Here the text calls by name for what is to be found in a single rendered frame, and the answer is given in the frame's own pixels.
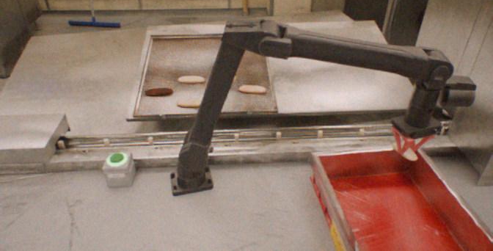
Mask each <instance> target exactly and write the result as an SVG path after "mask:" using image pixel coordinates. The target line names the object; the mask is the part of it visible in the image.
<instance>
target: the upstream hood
mask: <svg viewBox="0 0 493 251"><path fill-rule="evenodd" d="M67 131H71V130H70V126H69V124H68V121H67V115H66V113H53V114H7V115H0V164H12V163H32V162H50V160H51V158H53V156H54V154H55V152H56V146H55V144H56V142H57V140H58V139H59V137H60V135H61V134H62V132H63V134H64V136H65V135H66V133H67Z"/></svg>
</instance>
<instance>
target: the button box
mask: <svg viewBox="0 0 493 251"><path fill-rule="evenodd" d="M118 153H125V154H126V155H127V157H128V159H127V161H125V162H124V163H123V164H122V165H120V166H116V167H113V166H110V165H108V163H107V160H108V157H110V155H112V154H114V153H108V155H107V157H106V161H105V164H104V165H103V167H102V170H103V175H104V178H105V181H106V185H107V186H108V187H113V186H132V184H133V181H134V176H135V173H136V170H139V168H138V164H137V161H134V158H133V154H132V152H118Z"/></svg>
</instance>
